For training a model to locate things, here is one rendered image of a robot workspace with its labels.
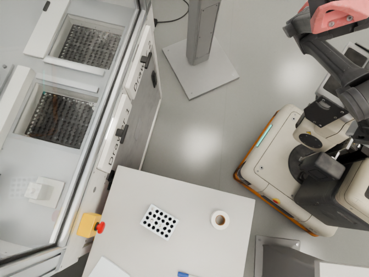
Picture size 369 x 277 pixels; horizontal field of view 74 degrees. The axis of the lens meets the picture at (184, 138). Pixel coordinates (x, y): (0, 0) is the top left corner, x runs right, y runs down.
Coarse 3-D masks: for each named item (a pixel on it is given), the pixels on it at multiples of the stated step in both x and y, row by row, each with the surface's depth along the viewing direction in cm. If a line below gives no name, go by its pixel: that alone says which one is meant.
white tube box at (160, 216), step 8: (144, 216) 92; (152, 216) 92; (160, 216) 92; (168, 216) 92; (144, 224) 91; (152, 224) 91; (168, 224) 95; (176, 224) 92; (160, 232) 92; (168, 232) 91; (168, 240) 90
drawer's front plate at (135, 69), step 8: (144, 32) 98; (144, 40) 97; (152, 40) 108; (144, 48) 99; (136, 56) 95; (136, 64) 94; (144, 64) 105; (136, 72) 96; (128, 80) 92; (136, 80) 98; (128, 88) 92
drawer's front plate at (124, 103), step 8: (120, 104) 90; (128, 104) 96; (120, 112) 89; (128, 112) 99; (120, 120) 91; (112, 128) 87; (120, 128) 93; (112, 136) 86; (112, 144) 88; (104, 152) 85; (112, 152) 90; (104, 160) 84; (104, 168) 86
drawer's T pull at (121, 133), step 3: (126, 126) 89; (117, 129) 89; (120, 129) 89; (126, 129) 89; (117, 132) 88; (120, 132) 88; (123, 132) 88; (126, 132) 89; (117, 135) 88; (120, 135) 88; (123, 135) 88; (123, 138) 88; (120, 141) 88; (123, 141) 88
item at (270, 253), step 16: (256, 240) 164; (272, 240) 165; (288, 240) 165; (256, 256) 162; (272, 256) 146; (288, 256) 128; (304, 256) 132; (256, 272) 159; (272, 272) 144; (288, 272) 125; (304, 272) 110; (320, 272) 92; (336, 272) 92; (352, 272) 92; (368, 272) 93
